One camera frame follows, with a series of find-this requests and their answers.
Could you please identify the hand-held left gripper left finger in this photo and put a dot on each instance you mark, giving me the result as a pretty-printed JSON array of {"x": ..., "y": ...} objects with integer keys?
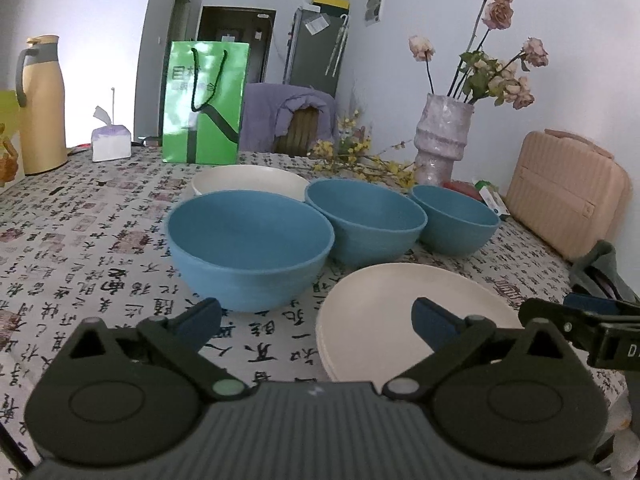
[{"x": 202, "y": 322}]

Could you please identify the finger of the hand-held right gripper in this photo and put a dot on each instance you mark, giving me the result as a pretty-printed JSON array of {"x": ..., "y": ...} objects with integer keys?
[{"x": 590, "y": 302}]

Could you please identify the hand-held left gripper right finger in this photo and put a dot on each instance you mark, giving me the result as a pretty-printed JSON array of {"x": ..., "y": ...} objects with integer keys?
[{"x": 435, "y": 325}]

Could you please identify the large blue bowl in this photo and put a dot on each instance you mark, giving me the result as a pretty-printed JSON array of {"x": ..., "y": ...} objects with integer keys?
[{"x": 250, "y": 240}]

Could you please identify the medium blue bowl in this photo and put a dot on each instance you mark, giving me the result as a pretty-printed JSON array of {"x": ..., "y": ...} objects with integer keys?
[{"x": 365, "y": 215}]

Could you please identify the dark green cloth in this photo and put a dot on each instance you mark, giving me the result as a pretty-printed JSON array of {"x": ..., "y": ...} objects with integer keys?
[{"x": 600, "y": 270}]

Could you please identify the small blue bowl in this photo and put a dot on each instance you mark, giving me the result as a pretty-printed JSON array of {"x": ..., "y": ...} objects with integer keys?
[{"x": 455, "y": 220}]

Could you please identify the pink hard case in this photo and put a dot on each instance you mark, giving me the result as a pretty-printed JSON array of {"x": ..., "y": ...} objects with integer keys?
[{"x": 565, "y": 190}]

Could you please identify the green and white packet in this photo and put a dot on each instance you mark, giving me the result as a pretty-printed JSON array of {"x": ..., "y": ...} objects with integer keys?
[{"x": 492, "y": 200}]

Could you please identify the red packet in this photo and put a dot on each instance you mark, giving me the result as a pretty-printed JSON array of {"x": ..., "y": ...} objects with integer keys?
[{"x": 462, "y": 190}]

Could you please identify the yellow flower branches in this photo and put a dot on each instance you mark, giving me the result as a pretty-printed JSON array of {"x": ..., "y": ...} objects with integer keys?
[{"x": 355, "y": 152}]

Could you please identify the grey ceramic vase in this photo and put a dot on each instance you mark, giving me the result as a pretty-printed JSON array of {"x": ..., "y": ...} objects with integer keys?
[{"x": 442, "y": 135}]

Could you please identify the tissue pack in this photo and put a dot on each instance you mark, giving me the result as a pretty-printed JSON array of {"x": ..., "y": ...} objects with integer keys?
[{"x": 112, "y": 145}]

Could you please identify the green paper bag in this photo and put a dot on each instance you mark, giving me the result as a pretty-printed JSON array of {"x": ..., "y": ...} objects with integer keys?
[{"x": 177, "y": 125}]

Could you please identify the wooden chair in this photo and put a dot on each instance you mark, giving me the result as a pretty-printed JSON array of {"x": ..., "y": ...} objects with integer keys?
[{"x": 300, "y": 132}]

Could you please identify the purple jacket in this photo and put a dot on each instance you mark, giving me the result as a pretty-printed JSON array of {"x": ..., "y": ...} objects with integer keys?
[{"x": 260, "y": 115}]

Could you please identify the beige thermos jug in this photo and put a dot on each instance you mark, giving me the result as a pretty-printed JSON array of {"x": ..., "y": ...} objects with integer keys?
[{"x": 45, "y": 120}]

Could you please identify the yellow-green snack box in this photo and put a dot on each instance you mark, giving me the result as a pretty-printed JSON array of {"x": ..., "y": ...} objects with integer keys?
[{"x": 10, "y": 150}]

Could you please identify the grey refrigerator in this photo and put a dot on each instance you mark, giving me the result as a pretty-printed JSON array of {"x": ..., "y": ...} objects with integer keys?
[{"x": 307, "y": 60}]

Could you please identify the white umbrella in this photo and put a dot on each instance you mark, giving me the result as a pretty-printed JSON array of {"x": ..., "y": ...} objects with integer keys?
[{"x": 336, "y": 50}]

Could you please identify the dark door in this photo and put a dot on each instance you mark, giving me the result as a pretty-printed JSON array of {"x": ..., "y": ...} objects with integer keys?
[{"x": 215, "y": 25}]

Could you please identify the dried pink roses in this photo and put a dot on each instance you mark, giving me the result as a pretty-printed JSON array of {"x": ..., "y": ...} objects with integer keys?
[{"x": 497, "y": 12}]

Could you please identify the paper note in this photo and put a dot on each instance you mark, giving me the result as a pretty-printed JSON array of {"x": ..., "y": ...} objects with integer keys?
[{"x": 317, "y": 25}]

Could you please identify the yellow box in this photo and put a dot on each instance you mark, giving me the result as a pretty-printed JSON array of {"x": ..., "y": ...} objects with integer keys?
[{"x": 331, "y": 4}]

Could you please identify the wall picture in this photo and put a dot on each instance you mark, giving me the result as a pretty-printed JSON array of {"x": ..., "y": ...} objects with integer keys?
[{"x": 374, "y": 7}]

